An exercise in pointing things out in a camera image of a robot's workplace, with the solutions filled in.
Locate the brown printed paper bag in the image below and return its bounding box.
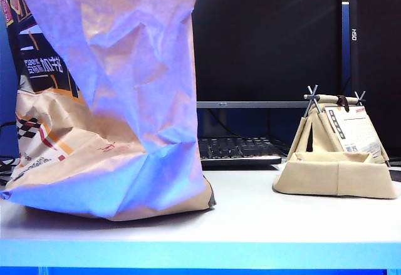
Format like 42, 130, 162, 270
0, 0, 217, 222

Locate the black keyboard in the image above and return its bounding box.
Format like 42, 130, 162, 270
199, 136, 291, 167

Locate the large black monitor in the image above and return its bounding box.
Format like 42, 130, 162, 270
192, 0, 342, 138

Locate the beige fabric tent-shaped holder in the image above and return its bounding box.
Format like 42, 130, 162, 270
271, 84, 400, 200

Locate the white printed paper card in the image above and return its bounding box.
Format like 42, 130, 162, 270
324, 105, 385, 156

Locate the black monitor with HSO logo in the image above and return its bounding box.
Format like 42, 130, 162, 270
349, 0, 401, 160

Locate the brown leather strap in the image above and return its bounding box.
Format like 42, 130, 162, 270
336, 95, 350, 112

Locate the thin black tangled cable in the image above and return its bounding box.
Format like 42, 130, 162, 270
0, 157, 19, 185

